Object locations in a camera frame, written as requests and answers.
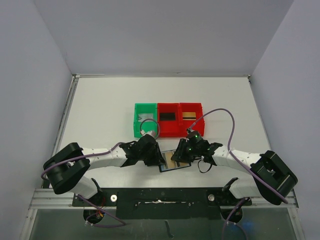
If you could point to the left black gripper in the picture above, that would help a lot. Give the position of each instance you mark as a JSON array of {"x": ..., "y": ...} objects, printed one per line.
[{"x": 155, "y": 155}]

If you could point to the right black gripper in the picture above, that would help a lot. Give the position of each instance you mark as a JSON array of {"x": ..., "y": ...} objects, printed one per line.
[{"x": 180, "y": 153}]

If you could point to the gold card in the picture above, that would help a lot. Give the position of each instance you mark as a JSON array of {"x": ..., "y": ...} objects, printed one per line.
[
  {"x": 170, "y": 164},
  {"x": 189, "y": 116}
]

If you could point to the black leather card holder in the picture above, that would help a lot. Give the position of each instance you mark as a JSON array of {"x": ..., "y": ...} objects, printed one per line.
[{"x": 179, "y": 165}]

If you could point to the green plastic bin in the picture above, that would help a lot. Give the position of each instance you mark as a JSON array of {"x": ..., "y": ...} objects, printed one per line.
[{"x": 147, "y": 124}]

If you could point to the red plastic bin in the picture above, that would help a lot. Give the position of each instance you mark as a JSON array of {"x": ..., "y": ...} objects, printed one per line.
[
  {"x": 169, "y": 129},
  {"x": 198, "y": 109}
]

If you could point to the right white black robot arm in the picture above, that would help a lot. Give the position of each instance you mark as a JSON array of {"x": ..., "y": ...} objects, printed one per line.
[{"x": 272, "y": 178}]

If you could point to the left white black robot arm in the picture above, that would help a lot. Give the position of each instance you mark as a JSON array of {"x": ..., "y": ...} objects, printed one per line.
[{"x": 66, "y": 170}]

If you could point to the silver card in bin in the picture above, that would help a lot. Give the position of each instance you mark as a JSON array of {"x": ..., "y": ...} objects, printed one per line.
[{"x": 143, "y": 116}]

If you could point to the black card in bin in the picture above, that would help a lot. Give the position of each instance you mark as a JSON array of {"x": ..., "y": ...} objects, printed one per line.
[{"x": 167, "y": 116}]

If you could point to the gold card in bin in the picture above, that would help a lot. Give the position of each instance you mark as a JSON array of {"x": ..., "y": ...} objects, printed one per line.
[{"x": 189, "y": 116}]

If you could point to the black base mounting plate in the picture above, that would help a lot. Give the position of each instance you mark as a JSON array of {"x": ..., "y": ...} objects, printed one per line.
[{"x": 167, "y": 203}]

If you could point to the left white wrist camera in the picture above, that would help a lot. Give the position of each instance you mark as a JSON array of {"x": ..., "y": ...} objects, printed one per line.
[{"x": 150, "y": 132}]

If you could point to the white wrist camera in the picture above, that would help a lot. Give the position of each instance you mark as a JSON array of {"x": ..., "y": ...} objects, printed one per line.
[
  {"x": 189, "y": 130},
  {"x": 150, "y": 132}
]

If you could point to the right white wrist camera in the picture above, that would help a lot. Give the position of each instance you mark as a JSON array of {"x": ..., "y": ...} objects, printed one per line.
[{"x": 189, "y": 130}]

